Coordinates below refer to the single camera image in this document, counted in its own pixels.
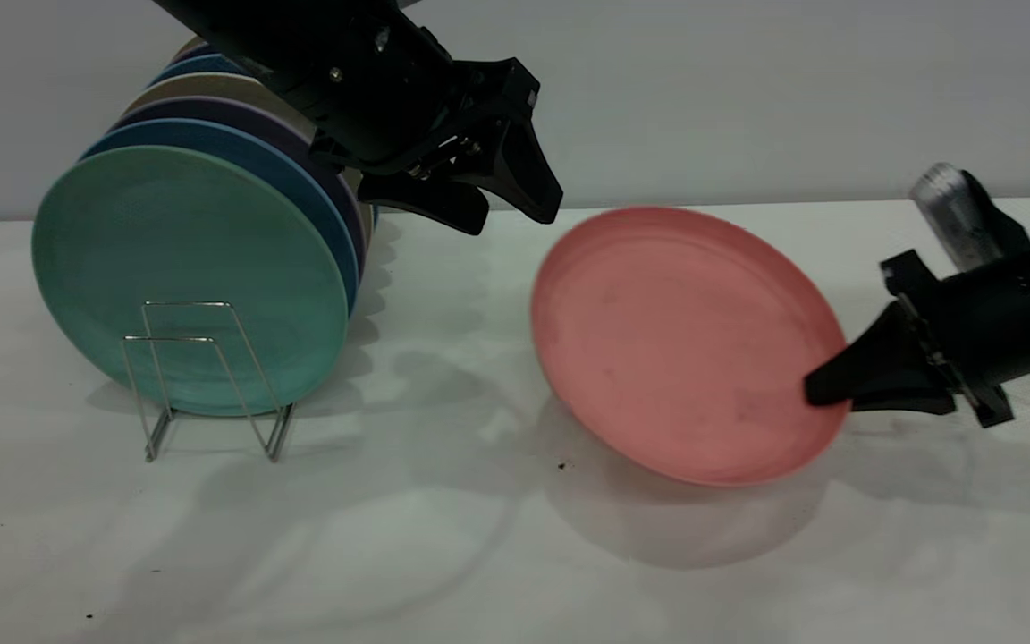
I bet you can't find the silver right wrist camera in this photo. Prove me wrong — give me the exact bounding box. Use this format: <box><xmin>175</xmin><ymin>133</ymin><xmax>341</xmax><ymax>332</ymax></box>
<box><xmin>910</xmin><ymin>164</ymin><xmax>1030</xmax><ymax>270</ymax></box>

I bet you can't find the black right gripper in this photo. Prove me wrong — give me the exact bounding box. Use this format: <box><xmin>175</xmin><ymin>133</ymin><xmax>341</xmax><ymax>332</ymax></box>
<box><xmin>803</xmin><ymin>250</ymin><xmax>1030</xmax><ymax>429</ymax></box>

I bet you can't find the metal wire plate rack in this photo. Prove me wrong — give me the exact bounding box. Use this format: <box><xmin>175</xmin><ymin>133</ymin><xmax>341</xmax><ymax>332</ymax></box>
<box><xmin>122</xmin><ymin>301</ymin><xmax>296</xmax><ymax>464</ymax></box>

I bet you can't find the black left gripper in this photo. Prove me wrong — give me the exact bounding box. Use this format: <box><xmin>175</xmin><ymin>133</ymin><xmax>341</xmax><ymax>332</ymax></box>
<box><xmin>300</xmin><ymin>9</ymin><xmax>564</xmax><ymax>236</ymax></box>

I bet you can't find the green round plate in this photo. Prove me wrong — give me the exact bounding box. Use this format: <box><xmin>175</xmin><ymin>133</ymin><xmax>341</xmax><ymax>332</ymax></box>
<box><xmin>32</xmin><ymin>146</ymin><xmax>350</xmax><ymax>419</ymax></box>

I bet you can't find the pink round plate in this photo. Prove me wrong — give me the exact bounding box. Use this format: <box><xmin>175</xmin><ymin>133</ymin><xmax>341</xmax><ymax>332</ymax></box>
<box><xmin>530</xmin><ymin>207</ymin><xmax>852</xmax><ymax>488</ymax></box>

